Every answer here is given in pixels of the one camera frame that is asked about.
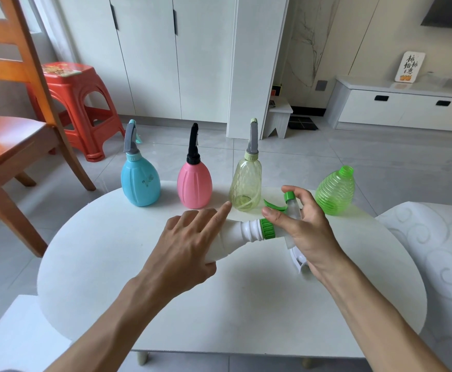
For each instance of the green ribbed plastic bottle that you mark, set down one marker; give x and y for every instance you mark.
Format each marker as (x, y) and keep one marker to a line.
(336, 191)

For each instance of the person's left hand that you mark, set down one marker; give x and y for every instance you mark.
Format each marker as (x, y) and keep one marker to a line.
(179, 251)

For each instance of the low white drawer cabinet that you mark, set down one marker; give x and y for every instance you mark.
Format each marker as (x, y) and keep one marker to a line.
(400, 108)

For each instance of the person's right thumb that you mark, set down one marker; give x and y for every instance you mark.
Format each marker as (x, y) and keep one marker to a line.
(275, 220)

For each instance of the person's right forearm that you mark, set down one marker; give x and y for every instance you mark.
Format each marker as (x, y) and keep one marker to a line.
(377, 325)

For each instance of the plain white seat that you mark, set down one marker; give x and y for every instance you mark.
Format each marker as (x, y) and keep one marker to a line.
(13, 340)

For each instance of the white calligraphy sign card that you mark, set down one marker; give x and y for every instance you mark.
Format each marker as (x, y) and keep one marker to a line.
(409, 66)

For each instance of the white wardrobe cabinet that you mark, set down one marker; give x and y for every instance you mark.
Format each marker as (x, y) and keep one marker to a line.
(206, 58)

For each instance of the small white step stool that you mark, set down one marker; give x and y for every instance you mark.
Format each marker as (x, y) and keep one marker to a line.
(278, 116)

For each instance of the black floor mat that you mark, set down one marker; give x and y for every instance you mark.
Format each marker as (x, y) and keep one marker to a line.
(302, 123)

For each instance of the white green trigger sprayer head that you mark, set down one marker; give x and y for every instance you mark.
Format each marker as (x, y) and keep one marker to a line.
(293, 205)

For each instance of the red plastic stool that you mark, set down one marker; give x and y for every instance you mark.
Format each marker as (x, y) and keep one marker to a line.
(71, 85)

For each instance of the person's right hand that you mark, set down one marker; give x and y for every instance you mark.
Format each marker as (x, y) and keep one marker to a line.
(315, 240)

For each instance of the person's left forearm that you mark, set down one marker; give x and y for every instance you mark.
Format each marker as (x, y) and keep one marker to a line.
(113, 329)

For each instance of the pink spray bottle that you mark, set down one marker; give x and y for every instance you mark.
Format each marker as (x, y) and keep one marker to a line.
(195, 185)

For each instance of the clear yellow spray bottle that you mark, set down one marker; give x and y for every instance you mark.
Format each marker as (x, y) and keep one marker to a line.
(246, 182)

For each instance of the black television screen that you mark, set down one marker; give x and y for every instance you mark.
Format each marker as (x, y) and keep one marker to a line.
(448, 11)

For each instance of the white plastic bottle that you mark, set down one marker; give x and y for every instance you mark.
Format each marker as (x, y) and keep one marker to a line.
(241, 234)

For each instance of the blue spray bottle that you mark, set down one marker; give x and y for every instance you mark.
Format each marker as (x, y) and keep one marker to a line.
(140, 182)

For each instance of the white patterned sofa cushion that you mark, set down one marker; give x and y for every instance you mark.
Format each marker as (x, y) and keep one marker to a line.
(439, 259)

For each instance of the wooden chair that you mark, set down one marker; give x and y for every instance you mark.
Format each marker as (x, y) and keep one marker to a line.
(13, 139)

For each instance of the grey wall socket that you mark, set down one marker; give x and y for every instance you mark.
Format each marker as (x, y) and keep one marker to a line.
(321, 85)

